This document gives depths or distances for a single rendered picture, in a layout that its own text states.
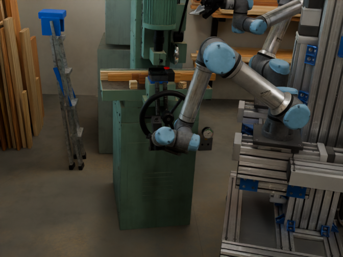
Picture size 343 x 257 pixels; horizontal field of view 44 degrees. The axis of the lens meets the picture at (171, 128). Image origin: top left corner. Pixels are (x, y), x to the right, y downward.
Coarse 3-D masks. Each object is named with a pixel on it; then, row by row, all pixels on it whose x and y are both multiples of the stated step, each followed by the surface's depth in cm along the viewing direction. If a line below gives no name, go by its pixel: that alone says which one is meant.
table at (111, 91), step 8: (104, 80) 235; (104, 88) 222; (112, 88) 222; (120, 88) 223; (128, 88) 224; (144, 88) 225; (176, 88) 228; (184, 88) 229; (208, 88) 231; (104, 96) 220; (112, 96) 221; (120, 96) 222; (128, 96) 223; (136, 96) 224; (144, 96) 222; (208, 96) 232; (152, 104) 217; (160, 104) 218; (168, 104) 219
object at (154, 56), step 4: (152, 48) 237; (152, 52) 232; (156, 52) 230; (160, 52) 231; (164, 52) 231; (152, 56) 232; (156, 56) 229; (160, 56) 230; (164, 56) 230; (152, 60) 233; (156, 60) 230; (164, 60) 231; (156, 64) 231; (160, 64) 231; (164, 64) 232
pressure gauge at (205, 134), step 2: (204, 128) 235; (206, 128) 234; (208, 128) 233; (210, 128) 234; (202, 130) 236; (204, 130) 233; (206, 130) 234; (208, 130) 234; (210, 130) 234; (212, 130) 234; (202, 132) 235; (204, 132) 234; (206, 132) 234; (208, 132) 234; (212, 132) 235; (202, 134) 235; (204, 134) 234; (206, 134) 235; (208, 134) 235; (210, 134) 235; (212, 134) 235; (204, 136) 235; (206, 136) 235; (208, 136) 235; (210, 136) 236; (206, 138) 235; (208, 138) 236
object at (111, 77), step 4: (108, 76) 232; (112, 76) 233; (116, 76) 233; (120, 76) 234; (124, 76) 234; (128, 76) 235; (180, 76) 241; (184, 76) 241; (188, 76) 242; (212, 76) 245; (108, 80) 233; (112, 80) 234; (116, 80) 234; (120, 80) 235; (124, 80) 235; (128, 80) 236; (180, 80) 242; (184, 80) 242; (188, 80) 243; (212, 80) 246
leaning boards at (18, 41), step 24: (0, 0) 335; (0, 24) 313; (0, 48) 314; (24, 48) 340; (0, 72) 327; (24, 72) 348; (0, 96) 329; (24, 96) 331; (0, 120) 334; (24, 120) 339; (0, 144) 349; (24, 144) 349
